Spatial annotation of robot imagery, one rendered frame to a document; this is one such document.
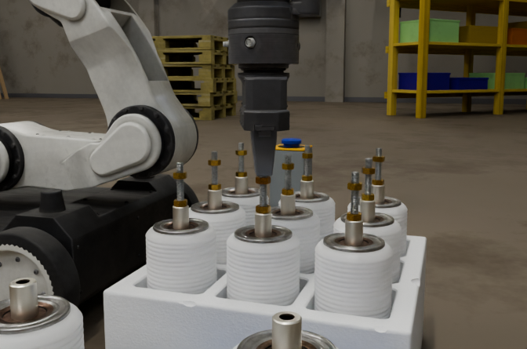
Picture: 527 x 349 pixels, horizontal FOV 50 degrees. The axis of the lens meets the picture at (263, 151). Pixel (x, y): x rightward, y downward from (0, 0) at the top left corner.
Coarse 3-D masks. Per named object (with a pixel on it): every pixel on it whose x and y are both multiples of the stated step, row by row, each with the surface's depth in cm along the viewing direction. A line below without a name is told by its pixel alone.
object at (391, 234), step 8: (336, 224) 81; (344, 224) 80; (392, 224) 79; (336, 232) 80; (368, 232) 77; (376, 232) 77; (384, 232) 77; (392, 232) 78; (400, 232) 80; (384, 240) 77; (392, 240) 78; (400, 240) 80; (392, 248) 78; (400, 248) 81; (400, 256) 81; (392, 264) 79; (392, 272) 79; (392, 280) 79
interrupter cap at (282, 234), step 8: (240, 232) 74; (248, 232) 75; (272, 232) 75; (280, 232) 74; (288, 232) 74; (240, 240) 72; (248, 240) 71; (256, 240) 70; (264, 240) 70; (272, 240) 71; (280, 240) 71
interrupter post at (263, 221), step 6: (258, 216) 73; (264, 216) 73; (270, 216) 73; (258, 222) 73; (264, 222) 73; (270, 222) 73; (258, 228) 73; (264, 228) 73; (270, 228) 73; (258, 234) 73; (264, 234) 73; (270, 234) 74
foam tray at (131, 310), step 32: (416, 256) 88; (128, 288) 75; (224, 288) 76; (416, 288) 75; (128, 320) 73; (160, 320) 72; (192, 320) 70; (224, 320) 69; (256, 320) 67; (320, 320) 65; (352, 320) 65; (384, 320) 65; (416, 320) 73
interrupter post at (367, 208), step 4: (360, 200) 81; (360, 204) 81; (364, 204) 80; (368, 204) 80; (372, 204) 80; (360, 208) 81; (364, 208) 80; (368, 208) 80; (372, 208) 80; (360, 212) 81; (364, 212) 81; (368, 212) 80; (372, 212) 80; (364, 216) 81; (368, 216) 80; (372, 216) 81; (364, 220) 81; (368, 220) 80; (372, 220) 81
